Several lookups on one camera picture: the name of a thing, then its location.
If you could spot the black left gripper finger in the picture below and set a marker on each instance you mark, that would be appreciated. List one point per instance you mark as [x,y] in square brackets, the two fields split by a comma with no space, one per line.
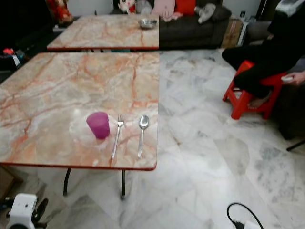
[43,206]

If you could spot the pink plastic cup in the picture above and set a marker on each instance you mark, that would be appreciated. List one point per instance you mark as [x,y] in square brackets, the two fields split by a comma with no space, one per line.
[98,126]

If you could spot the white hand controller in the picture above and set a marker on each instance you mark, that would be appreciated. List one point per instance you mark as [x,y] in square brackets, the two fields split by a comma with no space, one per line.
[287,79]

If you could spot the person's left hand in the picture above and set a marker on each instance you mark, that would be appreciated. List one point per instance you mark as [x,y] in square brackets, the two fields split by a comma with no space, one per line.
[299,77]

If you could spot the steel fork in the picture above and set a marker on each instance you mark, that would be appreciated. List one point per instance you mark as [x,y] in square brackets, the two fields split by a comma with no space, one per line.
[117,138]

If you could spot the marble-top folding table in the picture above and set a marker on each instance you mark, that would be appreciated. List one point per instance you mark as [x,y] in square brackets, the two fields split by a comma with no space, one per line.
[100,33]
[66,95]

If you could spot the steel spoon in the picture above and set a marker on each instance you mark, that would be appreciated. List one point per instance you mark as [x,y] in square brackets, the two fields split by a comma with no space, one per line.
[144,122]

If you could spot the red white small packet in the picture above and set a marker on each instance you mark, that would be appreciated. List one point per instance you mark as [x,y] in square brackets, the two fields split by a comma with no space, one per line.
[8,51]

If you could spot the black TV stand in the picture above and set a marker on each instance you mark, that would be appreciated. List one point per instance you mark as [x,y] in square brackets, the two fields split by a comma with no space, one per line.
[35,40]

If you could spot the black television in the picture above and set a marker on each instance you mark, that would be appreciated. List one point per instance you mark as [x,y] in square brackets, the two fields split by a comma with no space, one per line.
[19,24]

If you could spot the red gold figurine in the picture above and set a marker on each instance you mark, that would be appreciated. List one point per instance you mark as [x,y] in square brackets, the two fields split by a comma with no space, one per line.
[59,10]

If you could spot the large steel bowl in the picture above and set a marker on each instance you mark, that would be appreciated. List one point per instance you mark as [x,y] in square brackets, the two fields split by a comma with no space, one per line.
[147,24]

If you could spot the cartoon boy plush doll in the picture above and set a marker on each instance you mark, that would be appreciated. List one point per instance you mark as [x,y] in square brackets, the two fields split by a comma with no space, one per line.
[126,5]

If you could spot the red plastic stool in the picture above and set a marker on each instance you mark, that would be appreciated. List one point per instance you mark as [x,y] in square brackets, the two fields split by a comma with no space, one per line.
[238,102]

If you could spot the round grey plush toy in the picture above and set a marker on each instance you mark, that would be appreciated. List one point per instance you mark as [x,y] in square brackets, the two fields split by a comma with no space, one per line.
[143,6]

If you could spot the dark grey sofa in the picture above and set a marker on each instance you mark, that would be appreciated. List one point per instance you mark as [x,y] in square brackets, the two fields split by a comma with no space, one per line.
[190,33]

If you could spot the pink plush toy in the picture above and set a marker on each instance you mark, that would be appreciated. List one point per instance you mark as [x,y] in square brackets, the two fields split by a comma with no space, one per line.
[164,8]

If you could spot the red cushion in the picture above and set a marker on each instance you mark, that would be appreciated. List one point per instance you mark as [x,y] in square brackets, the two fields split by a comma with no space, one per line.
[186,6]

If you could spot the grey plush bear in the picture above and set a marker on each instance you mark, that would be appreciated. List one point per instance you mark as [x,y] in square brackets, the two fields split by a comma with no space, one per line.
[206,13]

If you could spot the brown cardboard box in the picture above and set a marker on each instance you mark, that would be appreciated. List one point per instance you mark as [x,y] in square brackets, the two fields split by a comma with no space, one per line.
[232,33]

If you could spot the black metal stand leg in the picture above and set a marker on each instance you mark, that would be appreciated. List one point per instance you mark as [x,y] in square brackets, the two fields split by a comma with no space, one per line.
[296,144]

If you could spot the dark armchair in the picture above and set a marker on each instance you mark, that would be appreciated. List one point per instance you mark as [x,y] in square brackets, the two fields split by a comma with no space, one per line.
[293,109]

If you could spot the person in black clothes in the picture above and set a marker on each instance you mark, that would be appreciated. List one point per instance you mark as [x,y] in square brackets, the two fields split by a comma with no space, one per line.
[267,57]

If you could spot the grey upholstered seat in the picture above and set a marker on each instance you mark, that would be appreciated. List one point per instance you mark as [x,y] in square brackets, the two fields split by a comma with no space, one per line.
[257,31]

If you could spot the white grey appliance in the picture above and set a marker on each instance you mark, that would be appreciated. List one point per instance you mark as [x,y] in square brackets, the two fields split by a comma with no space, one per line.
[290,7]

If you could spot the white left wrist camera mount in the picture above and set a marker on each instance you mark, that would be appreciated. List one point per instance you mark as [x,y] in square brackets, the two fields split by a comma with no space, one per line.
[23,210]

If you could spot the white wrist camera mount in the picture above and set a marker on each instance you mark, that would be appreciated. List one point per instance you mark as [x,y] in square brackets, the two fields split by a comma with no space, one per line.
[250,225]
[23,210]

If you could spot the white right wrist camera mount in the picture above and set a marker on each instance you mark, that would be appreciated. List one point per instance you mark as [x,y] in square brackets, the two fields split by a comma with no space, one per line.
[250,225]

